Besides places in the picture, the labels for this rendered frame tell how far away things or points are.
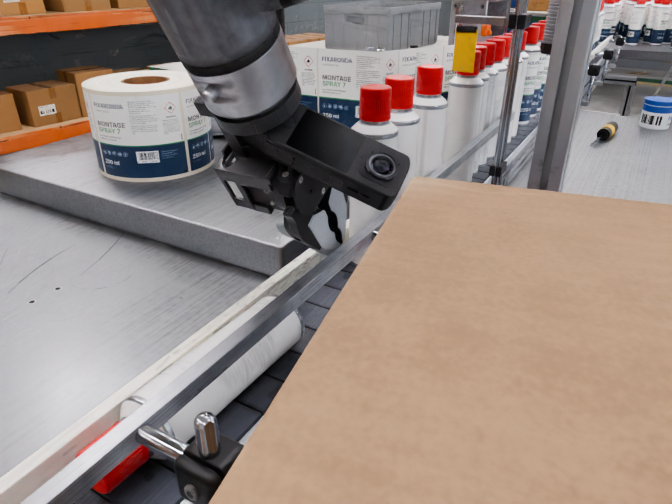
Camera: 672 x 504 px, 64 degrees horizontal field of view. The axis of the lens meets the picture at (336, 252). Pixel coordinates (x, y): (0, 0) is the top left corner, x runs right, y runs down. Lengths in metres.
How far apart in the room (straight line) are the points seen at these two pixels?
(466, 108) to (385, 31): 2.04
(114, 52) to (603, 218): 5.48
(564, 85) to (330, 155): 0.46
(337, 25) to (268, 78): 2.64
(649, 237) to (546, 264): 0.04
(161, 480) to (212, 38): 0.30
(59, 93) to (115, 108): 3.60
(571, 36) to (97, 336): 0.69
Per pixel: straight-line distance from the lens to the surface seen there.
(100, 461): 0.33
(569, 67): 0.81
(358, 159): 0.43
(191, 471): 0.30
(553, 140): 0.83
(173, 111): 0.92
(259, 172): 0.46
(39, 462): 0.41
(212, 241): 0.76
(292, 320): 0.48
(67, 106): 4.57
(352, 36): 2.98
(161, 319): 0.67
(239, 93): 0.40
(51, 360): 0.65
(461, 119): 0.86
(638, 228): 0.20
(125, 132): 0.93
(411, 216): 0.18
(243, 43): 0.38
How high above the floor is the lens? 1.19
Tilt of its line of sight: 28 degrees down
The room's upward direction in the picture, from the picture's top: straight up
